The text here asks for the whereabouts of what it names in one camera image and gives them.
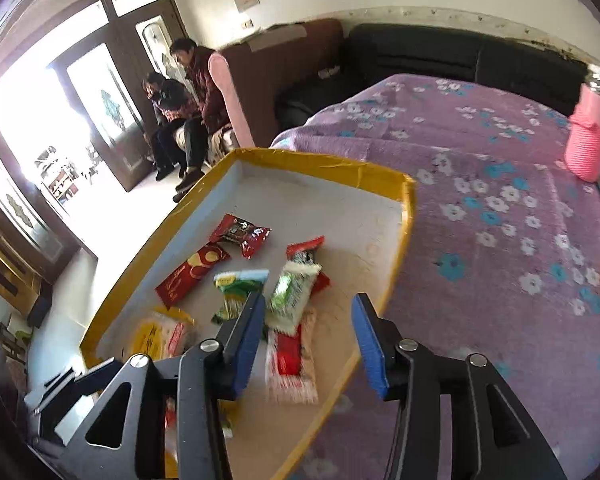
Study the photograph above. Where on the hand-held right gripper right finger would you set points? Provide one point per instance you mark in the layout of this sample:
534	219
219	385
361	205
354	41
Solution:
372	345

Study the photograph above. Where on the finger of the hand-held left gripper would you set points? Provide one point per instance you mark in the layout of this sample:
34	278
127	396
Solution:
100	375

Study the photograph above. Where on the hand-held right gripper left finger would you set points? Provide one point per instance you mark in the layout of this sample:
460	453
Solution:
250	345

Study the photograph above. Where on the red white long snack packet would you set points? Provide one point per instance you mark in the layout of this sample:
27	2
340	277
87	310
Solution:
287	360

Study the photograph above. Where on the green white snack packet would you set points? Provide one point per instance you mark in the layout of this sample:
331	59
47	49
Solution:
290	300
237	282

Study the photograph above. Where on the yellow round snack packet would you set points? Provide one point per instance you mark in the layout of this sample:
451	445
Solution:
155	335

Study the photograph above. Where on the red snack packet gold circle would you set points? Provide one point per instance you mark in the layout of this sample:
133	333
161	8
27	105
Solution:
190	277

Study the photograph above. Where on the dark red snack packet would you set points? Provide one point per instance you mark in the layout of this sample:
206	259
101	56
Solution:
240	234

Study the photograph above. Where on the yellow cardboard box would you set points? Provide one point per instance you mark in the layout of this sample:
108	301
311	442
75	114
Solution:
330	195

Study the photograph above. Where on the wooden cabinet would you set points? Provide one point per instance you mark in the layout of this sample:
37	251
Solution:
10	280

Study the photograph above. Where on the dark wooden glass door leaf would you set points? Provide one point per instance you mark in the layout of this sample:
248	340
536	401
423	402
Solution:
40	240
125	160

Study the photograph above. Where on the pink cloth on armrest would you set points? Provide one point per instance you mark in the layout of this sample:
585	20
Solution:
227	95

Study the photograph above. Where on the small white object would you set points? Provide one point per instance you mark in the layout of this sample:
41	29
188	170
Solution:
330	72

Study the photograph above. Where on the brown sofa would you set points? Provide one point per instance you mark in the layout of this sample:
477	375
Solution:
280	70

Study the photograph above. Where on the pink bottle with steel cap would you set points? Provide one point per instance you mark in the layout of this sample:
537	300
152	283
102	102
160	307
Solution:
587	145

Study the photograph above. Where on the black leather sofa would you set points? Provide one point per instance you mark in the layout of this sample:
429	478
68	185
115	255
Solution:
420	55

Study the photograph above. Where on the wall switch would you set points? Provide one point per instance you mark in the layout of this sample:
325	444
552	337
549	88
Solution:
248	23

